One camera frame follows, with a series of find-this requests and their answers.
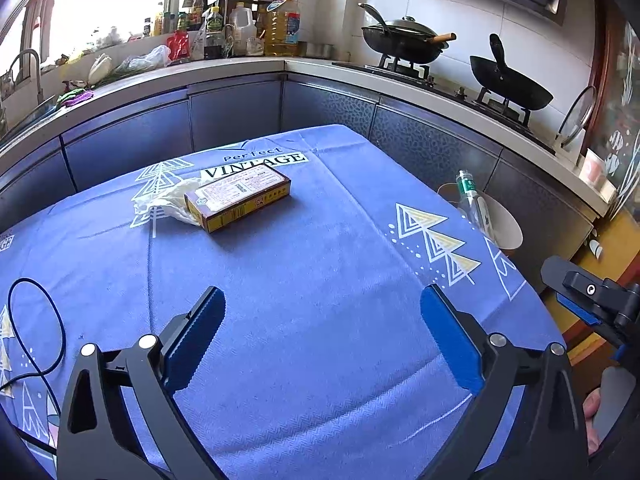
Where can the red packet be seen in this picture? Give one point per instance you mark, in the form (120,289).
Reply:
(177,47)

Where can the yellow cooking oil bottle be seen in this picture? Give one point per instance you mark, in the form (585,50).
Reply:
(282,30)

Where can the gas stove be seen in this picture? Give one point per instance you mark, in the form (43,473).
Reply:
(415,71)

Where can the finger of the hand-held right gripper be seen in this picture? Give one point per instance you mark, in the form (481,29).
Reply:
(617,347)
(580,311)

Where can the black wok with lid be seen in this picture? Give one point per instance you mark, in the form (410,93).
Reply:
(400,42)

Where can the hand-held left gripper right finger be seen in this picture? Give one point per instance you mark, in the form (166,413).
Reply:
(450,340)

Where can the white plastic jug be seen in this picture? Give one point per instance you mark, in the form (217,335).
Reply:
(242,25)

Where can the blue printed tablecloth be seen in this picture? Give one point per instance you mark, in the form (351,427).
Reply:
(325,260)

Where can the decorated glass door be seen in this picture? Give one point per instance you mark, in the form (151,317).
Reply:
(620,135)

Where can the black ladle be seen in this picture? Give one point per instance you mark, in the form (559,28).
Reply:
(372,12)

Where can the small steel pot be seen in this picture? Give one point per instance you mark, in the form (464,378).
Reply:
(320,49)

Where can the white leafy vegetable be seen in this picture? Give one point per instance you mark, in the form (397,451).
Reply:
(98,67)

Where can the purple and green cloth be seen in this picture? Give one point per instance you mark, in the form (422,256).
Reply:
(75,97)

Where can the black frying pan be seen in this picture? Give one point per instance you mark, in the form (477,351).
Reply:
(510,85)

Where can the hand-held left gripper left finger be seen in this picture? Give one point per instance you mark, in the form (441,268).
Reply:
(195,340)

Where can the clear plastic bag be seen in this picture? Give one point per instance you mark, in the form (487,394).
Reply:
(150,57)
(170,200)

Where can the person's right hand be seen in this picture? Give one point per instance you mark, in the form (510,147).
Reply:
(591,420)

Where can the beige waste bin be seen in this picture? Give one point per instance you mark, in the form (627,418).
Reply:
(505,225)

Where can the pink cup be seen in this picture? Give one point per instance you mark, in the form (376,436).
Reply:
(595,167)

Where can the yellow cardboard box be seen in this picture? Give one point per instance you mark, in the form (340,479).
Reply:
(235,195)

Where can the kitchen counter cabinets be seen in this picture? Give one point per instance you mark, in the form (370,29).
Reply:
(225,110)

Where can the clear bottle green label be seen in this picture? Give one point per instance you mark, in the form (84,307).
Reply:
(467,190)

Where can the glass pot lid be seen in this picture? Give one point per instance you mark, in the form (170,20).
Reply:
(575,120)

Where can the steel faucet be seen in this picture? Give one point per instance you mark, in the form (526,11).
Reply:
(32,60)

